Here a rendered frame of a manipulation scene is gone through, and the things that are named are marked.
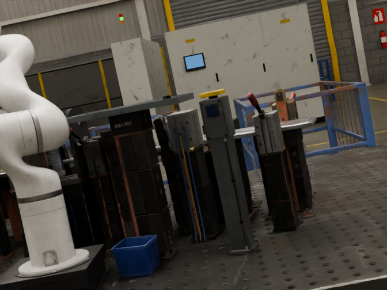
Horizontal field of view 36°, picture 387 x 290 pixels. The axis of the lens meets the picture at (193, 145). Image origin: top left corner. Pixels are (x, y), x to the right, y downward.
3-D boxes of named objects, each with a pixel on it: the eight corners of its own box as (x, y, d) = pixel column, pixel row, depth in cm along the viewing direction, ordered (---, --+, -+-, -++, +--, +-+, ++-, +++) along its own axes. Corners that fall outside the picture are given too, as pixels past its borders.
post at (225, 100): (258, 243, 170) (229, 94, 165) (253, 252, 163) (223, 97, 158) (234, 246, 173) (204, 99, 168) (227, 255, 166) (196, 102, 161)
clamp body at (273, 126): (304, 220, 184) (283, 108, 180) (300, 232, 174) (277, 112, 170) (274, 224, 188) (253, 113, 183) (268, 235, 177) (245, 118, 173)
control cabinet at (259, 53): (188, 149, 997) (158, 5, 968) (188, 145, 1050) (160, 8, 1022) (327, 121, 989) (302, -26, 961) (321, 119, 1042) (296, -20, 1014)
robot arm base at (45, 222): (87, 264, 152) (73, 195, 150) (13, 281, 150) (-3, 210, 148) (90, 248, 171) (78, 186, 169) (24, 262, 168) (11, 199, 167)
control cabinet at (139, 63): (154, 142, 1240) (129, 26, 1212) (178, 137, 1235) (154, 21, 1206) (133, 160, 1003) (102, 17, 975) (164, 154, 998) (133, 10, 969)
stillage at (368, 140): (253, 205, 513) (232, 98, 502) (344, 187, 511) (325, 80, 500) (271, 245, 394) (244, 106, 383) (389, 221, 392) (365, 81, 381)
